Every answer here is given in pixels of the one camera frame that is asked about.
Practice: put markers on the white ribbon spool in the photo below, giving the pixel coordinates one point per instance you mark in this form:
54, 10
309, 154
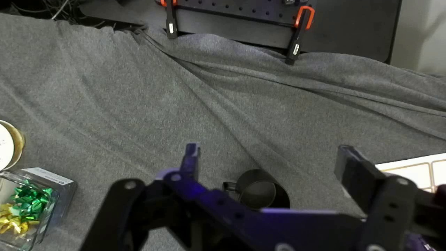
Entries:
11, 145

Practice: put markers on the orange black clamp right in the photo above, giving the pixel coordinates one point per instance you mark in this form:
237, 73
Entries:
302, 24

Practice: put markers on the clear box of bows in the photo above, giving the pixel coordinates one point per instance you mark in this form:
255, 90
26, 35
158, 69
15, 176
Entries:
32, 201

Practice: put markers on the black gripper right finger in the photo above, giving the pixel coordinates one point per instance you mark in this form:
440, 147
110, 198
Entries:
356, 175

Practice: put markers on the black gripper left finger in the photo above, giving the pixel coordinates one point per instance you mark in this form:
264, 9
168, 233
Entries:
189, 164

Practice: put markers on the grey tablecloth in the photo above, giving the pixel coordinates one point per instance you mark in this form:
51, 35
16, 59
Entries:
99, 105

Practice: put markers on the white label sheets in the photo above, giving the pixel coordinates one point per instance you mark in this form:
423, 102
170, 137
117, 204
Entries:
426, 172

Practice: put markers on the orange black clamp left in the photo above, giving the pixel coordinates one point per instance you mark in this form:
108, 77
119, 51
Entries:
170, 17

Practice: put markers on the orange black clamp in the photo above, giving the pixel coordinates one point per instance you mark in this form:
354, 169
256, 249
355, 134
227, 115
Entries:
170, 17
302, 24

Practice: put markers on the black cup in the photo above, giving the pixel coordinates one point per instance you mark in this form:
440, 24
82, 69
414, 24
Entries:
253, 189

